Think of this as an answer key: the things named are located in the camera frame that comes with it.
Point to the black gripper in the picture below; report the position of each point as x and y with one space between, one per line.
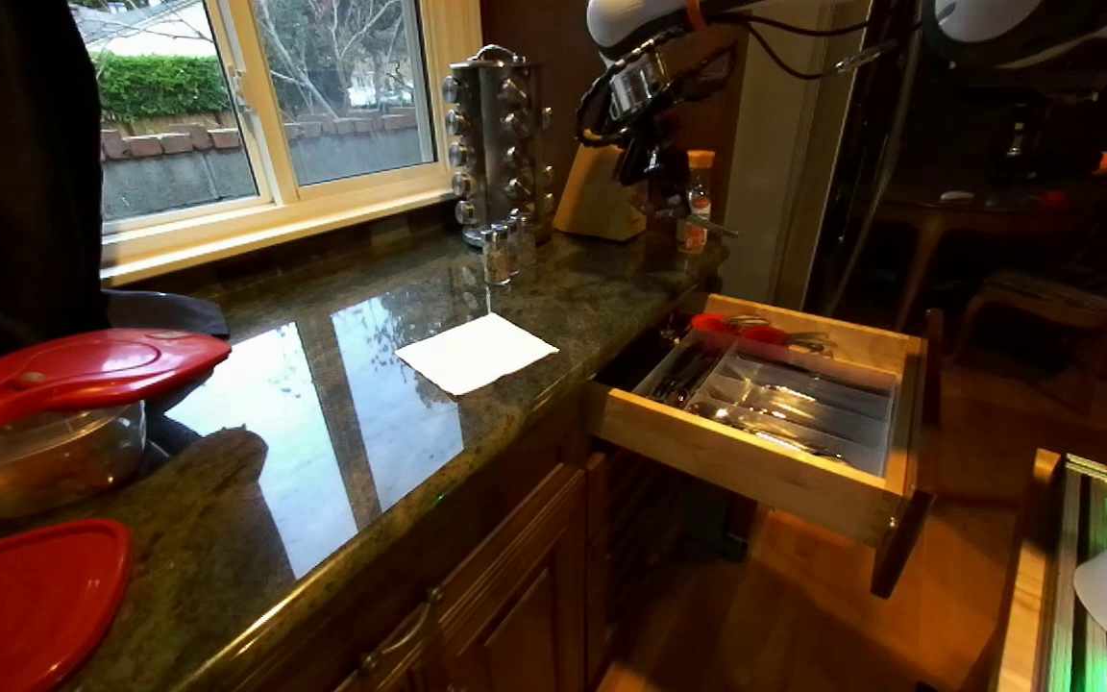
653 151

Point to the wooden kitchen drawer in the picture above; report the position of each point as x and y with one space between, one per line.
760 462

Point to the dark wooden counter cabinet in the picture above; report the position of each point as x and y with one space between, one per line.
515 600

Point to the wooden knife block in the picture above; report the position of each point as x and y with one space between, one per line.
598 193

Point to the clear bottle with orange label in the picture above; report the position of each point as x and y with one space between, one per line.
698 204

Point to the metal spice rack carousel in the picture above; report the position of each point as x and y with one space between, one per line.
497 140

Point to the glass spice jar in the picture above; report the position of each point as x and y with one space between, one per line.
502 254

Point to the white paper napkin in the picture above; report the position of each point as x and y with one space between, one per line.
476 352

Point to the grey plastic cutlery tray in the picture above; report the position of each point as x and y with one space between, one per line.
825 410

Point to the white framed window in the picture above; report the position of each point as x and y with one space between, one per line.
260 102

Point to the wooden chair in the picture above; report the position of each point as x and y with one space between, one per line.
1038 311

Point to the wooden robot cart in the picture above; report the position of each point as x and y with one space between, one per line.
1027 590

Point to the glass bowl with red lid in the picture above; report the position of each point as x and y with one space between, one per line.
68 377

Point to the flat red lid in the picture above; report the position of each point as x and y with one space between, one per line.
15 609

